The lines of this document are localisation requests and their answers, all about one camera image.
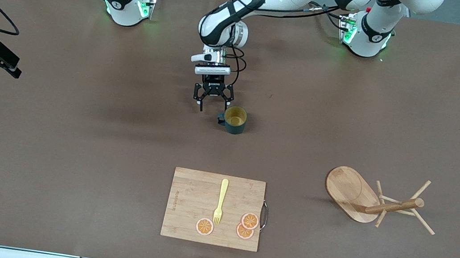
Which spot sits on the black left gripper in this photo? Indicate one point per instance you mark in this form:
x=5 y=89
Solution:
x=215 y=83

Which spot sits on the dark green mug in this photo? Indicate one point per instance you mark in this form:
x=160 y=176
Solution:
x=235 y=126

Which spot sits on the wooden mug tree rack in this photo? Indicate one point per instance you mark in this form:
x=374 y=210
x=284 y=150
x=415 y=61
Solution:
x=347 y=188

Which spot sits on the yellow plastic fork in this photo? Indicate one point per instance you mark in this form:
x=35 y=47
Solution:
x=223 y=191

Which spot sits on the bamboo cutting board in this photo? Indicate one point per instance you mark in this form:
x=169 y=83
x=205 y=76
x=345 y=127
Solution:
x=193 y=196

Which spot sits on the orange slice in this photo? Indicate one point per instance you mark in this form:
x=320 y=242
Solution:
x=242 y=232
x=250 y=220
x=204 y=226

